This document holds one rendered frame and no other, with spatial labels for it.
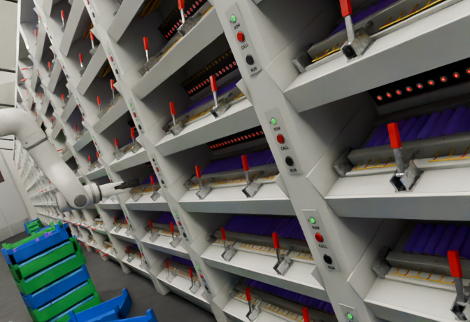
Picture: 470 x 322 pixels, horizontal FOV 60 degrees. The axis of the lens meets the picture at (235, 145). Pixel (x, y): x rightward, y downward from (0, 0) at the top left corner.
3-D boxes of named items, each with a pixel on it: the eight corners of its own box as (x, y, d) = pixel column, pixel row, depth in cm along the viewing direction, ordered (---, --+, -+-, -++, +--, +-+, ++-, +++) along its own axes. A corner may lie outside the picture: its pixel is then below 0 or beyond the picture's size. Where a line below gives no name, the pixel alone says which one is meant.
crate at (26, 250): (12, 265, 194) (5, 250, 194) (6, 263, 210) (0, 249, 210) (73, 236, 213) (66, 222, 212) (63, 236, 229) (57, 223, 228)
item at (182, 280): (217, 312, 141) (191, 286, 138) (161, 283, 194) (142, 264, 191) (252, 267, 150) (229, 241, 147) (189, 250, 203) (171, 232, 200)
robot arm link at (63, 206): (90, 185, 162) (86, 183, 170) (55, 194, 155) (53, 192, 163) (95, 205, 163) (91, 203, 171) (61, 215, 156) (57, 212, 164)
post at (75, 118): (126, 274, 254) (17, 17, 243) (123, 271, 263) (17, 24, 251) (155, 258, 264) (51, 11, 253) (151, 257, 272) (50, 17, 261)
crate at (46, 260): (19, 280, 195) (12, 265, 194) (12, 277, 211) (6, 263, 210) (78, 250, 213) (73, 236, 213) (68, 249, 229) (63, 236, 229)
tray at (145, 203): (175, 211, 139) (157, 191, 137) (131, 210, 191) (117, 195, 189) (213, 171, 148) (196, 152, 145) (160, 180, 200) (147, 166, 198)
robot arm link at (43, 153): (50, 135, 149) (96, 201, 157) (45, 137, 163) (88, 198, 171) (26, 148, 145) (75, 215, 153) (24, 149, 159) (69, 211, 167)
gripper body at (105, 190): (96, 201, 172) (122, 194, 178) (100, 201, 163) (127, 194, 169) (91, 184, 172) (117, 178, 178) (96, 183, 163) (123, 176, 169)
